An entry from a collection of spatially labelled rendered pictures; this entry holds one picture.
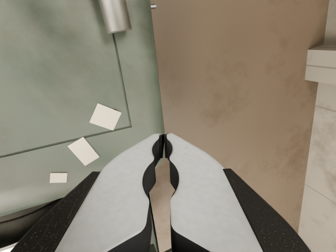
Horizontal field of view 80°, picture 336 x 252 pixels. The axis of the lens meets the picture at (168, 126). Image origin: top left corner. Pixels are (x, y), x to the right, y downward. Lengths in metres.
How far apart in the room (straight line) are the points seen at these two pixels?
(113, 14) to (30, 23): 0.07
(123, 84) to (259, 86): 1.95
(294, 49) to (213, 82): 0.89
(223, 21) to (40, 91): 1.66
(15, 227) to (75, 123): 0.19
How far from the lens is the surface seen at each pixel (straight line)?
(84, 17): 0.21
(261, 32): 2.03
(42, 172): 0.25
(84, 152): 0.24
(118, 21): 0.19
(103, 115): 0.22
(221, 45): 1.79
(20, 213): 0.37
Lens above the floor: 1.46
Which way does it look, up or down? 59 degrees down
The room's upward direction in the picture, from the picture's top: 135 degrees clockwise
